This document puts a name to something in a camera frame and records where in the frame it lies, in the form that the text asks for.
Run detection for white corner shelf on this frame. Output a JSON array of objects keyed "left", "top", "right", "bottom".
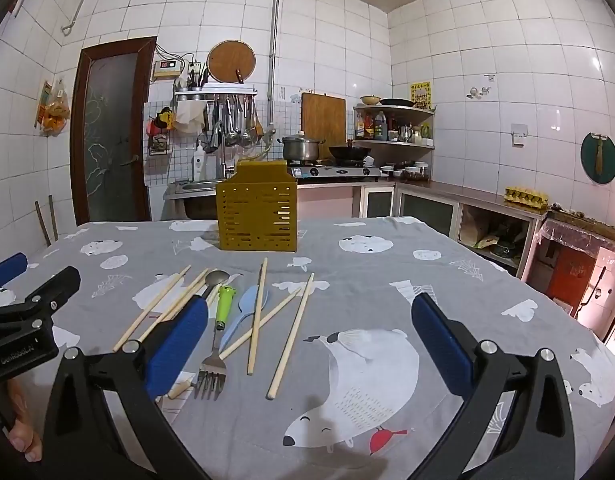
[{"left": 353, "top": 104, "right": 435, "bottom": 149}]

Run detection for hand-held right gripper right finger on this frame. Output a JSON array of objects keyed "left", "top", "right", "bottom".
[{"left": 410, "top": 292, "right": 575, "bottom": 480}]

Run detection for yellow egg carton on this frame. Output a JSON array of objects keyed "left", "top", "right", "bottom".
[{"left": 504, "top": 186, "right": 549, "bottom": 209}]

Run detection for brown glass panel door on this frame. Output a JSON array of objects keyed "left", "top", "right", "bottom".
[{"left": 70, "top": 36, "right": 158, "bottom": 226}]

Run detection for steel faucet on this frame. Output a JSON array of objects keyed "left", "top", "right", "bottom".
[{"left": 206, "top": 121, "right": 229, "bottom": 181}]

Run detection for metal spoon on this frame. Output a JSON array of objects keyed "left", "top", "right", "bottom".
[{"left": 202, "top": 269, "right": 232, "bottom": 307}]

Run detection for kitchen counter cabinets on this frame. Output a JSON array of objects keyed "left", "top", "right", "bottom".
[{"left": 288, "top": 180, "right": 549, "bottom": 281}]

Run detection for rectangular wooden cutting board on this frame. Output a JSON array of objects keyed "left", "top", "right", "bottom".
[{"left": 301, "top": 91, "right": 347, "bottom": 147}]

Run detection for round wooden board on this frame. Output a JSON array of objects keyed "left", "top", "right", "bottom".
[{"left": 208, "top": 40, "right": 257, "bottom": 85}]

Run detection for steel cooking pot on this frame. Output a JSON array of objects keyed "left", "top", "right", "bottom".
[{"left": 282, "top": 131, "right": 326, "bottom": 163}]

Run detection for steel gas stove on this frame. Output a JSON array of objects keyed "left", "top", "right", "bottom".
[{"left": 286, "top": 160, "right": 383, "bottom": 182}]

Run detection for person's left hand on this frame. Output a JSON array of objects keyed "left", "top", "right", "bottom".
[{"left": 6, "top": 379, "right": 42, "bottom": 462}]

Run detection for wall mounted utensil rack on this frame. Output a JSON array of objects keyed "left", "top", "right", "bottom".
[{"left": 174, "top": 84, "right": 261, "bottom": 107}]

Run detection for yellow slotted utensil holder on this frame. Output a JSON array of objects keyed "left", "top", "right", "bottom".
[{"left": 216, "top": 160, "right": 299, "bottom": 252}]

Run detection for plastic bag of oranges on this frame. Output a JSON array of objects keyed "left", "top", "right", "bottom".
[{"left": 35, "top": 79, "right": 71, "bottom": 137}]

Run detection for white hanging cloth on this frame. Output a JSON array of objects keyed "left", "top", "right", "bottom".
[{"left": 175, "top": 101, "right": 207, "bottom": 135}]

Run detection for green handled metal fork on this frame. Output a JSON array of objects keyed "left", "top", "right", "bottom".
[{"left": 194, "top": 285, "right": 237, "bottom": 401}]

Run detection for white soap bottle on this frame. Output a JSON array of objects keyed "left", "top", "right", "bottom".
[{"left": 192, "top": 142, "right": 207, "bottom": 183}]

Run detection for light blue plastic spoon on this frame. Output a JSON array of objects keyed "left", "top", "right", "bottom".
[{"left": 220, "top": 285, "right": 269, "bottom": 347}]

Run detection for round green wall board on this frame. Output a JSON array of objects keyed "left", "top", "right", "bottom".
[{"left": 581, "top": 131, "right": 615, "bottom": 184}]

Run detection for steel kitchen sink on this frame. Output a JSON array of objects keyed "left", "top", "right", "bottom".
[{"left": 162, "top": 179, "right": 223, "bottom": 222}]

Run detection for grey animal print tablecloth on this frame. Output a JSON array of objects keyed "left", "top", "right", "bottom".
[{"left": 0, "top": 216, "right": 615, "bottom": 480}]

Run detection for yellow wall poster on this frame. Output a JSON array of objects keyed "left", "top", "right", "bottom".
[{"left": 410, "top": 81, "right": 433, "bottom": 110}]

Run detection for black wok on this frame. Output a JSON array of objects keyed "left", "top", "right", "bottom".
[{"left": 328, "top": 144, "right": 373, "bottom": 162}]

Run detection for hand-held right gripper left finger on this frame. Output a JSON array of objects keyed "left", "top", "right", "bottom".
[{"left": 42, "top": 296, "right": 211, "bottom": 480}]

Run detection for yellow wall meter box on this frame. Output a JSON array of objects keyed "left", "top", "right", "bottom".
[{"left": 152, "top": 57, "right": 186, "bottom": 81}]

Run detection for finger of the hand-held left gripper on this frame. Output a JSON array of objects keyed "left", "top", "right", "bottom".
[
  {"left": 0, "top": 252, "right": 28, "bottom": 291},
  {"left": 0, "top": 266, "right": 82, "bottom": 329}
]

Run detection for red box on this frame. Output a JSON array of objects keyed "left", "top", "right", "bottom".
[{"left": 546, "top": 244, "right": 597, "bottom": 307}]

